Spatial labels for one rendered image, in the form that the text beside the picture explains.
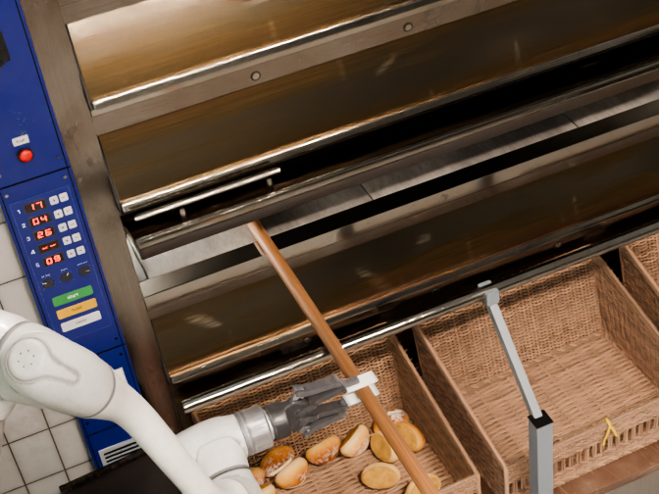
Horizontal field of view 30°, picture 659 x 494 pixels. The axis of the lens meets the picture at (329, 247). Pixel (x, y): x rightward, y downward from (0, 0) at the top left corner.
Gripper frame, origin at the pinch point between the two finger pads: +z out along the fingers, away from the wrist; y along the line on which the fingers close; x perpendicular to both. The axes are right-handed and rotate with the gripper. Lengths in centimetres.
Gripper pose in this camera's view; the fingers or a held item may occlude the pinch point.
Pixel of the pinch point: (360, 388)
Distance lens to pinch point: 251.7
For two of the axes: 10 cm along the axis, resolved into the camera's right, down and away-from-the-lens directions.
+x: 3.9, 5.4, -7.5
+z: 9.1, -3.3, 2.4
